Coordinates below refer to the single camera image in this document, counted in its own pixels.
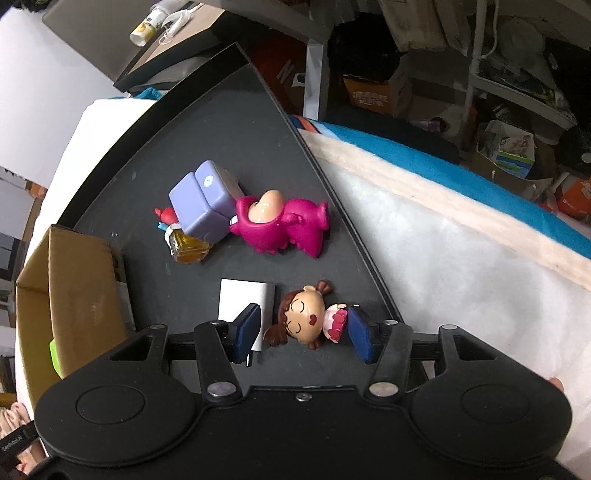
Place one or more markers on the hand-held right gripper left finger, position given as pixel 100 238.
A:
pixel 244 333

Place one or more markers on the purple toy sofa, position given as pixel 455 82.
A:
pixel 196 207

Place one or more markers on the white plastic bottle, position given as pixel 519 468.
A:
pixel 150 23

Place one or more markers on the green plastic toy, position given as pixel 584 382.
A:
pixel 55 360

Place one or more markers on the red crab beer mug figurine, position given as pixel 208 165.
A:
pixel 184 247

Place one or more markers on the orange carton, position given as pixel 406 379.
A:
pixel 577 198

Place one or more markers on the teal cloth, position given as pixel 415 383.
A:
pixel 147 93

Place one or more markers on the white charger plug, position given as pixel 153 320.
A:
pixel 240 295

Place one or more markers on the brown paper bag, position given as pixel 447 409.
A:
pixel 508 182

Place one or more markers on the person's right hand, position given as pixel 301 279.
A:
pixel 557 384

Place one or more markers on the magenta dinosaur costume figurine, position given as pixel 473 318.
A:
pixel 295 226

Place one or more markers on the white shelf rack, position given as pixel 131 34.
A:
pixel 517 87

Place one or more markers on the brown cardboard box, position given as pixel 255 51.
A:
pixel 69 286

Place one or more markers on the cardboard box with orange print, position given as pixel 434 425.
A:
pixel 374 94

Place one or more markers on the colourful printed carton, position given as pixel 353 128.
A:
pixel 512 150

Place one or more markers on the white face mask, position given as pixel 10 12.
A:
pixel 178 21

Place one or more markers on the girl figurine with brown pigtails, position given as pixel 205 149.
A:
pixel 300 318

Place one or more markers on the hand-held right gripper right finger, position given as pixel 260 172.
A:
pixel 362 338

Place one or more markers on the large black tray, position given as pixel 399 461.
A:
pixel 258 152

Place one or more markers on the black tray with brown board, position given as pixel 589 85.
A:
pixel 152 64

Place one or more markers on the blue blanket with beige edge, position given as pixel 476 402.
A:
pixel 415 147

